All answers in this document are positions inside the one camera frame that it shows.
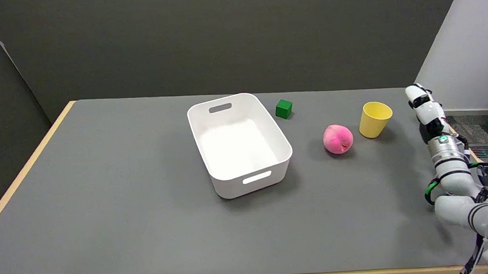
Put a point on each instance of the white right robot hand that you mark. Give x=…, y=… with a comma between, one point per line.
x=427, y=111

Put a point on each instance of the yellow plastic cup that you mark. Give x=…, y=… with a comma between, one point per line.
x=374, y=119

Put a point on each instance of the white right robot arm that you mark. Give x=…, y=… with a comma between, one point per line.
x=459, y=184

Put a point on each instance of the black floor vent grille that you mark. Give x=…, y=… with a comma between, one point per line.
x=485, y=152

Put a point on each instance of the pink plush peach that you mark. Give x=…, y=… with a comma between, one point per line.
x=337, y=139

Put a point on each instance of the green cube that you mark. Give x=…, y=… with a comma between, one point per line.
x=283, y=109

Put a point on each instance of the white plastic bin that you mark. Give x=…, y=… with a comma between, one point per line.
x=240, y=144

